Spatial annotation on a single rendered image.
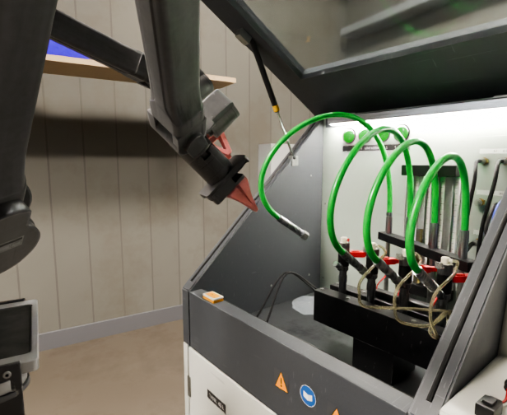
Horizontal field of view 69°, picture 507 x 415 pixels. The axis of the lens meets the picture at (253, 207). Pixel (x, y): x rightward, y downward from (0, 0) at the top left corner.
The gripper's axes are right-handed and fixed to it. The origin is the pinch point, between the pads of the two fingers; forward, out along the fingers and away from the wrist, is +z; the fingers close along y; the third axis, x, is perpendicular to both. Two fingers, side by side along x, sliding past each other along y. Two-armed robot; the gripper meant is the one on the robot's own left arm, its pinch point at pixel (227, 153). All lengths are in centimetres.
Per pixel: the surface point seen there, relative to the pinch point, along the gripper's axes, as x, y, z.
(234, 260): 17.3, 21.4, 20.7
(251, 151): -57, 225, -24
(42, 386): 148, 143, -2
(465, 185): -26, -20, 41
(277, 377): 27, -13, 41
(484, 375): 3, -33, 57
